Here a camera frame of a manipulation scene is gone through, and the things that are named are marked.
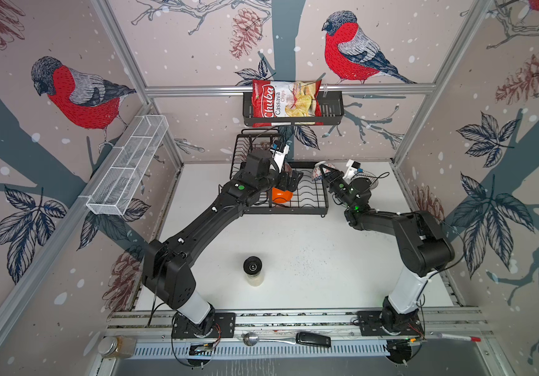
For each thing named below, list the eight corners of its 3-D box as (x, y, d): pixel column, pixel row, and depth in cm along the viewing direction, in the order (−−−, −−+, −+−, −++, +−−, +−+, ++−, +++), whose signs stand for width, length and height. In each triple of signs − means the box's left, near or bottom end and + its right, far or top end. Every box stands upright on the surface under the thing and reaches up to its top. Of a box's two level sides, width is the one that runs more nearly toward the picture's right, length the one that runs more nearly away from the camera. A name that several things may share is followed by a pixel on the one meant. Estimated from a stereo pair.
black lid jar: (246, 286, 83) (242, 275, 74) (247, 269, 87) (244, 256, 78) (262, 286, 83) (260, 275, 74) (263, 269, 87) (261, 256, 78)
